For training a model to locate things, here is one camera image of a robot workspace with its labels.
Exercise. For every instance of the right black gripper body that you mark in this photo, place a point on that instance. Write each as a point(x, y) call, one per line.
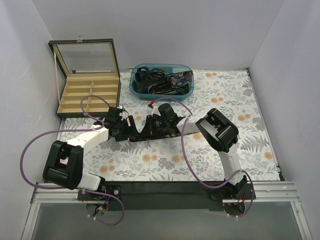
point(147, 126)

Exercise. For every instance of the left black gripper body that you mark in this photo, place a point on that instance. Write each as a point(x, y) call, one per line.
point(127, 128)

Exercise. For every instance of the black gold floral tie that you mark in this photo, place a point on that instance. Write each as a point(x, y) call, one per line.
point(156, 127)

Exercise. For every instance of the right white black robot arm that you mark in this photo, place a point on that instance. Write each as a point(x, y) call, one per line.
point(217, 129)

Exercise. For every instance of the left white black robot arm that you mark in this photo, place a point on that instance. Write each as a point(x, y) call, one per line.
point(65, 162)

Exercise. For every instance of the pile of dark ties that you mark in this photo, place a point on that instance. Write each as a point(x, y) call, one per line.
point(154, 81)

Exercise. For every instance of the teal plastic bin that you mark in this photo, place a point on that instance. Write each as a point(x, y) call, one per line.
point(169, 68)

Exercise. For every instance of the blue floral tie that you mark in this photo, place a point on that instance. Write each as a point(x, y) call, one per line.
point(180, 79)

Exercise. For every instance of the black compartment display box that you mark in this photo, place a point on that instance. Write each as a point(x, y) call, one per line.
point(92, 76)

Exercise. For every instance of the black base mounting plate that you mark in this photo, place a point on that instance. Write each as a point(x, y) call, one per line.
point(171, 195)

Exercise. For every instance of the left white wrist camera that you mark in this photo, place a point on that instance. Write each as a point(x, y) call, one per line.
point(124, 115)

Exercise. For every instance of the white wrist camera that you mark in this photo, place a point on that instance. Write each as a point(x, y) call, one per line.
point(154, 110)
point(124, 115)

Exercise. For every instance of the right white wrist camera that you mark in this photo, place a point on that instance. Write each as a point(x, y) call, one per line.
point(154, 110)

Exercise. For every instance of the aluminium frame rail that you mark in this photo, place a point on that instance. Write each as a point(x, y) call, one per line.
point(275, 214)

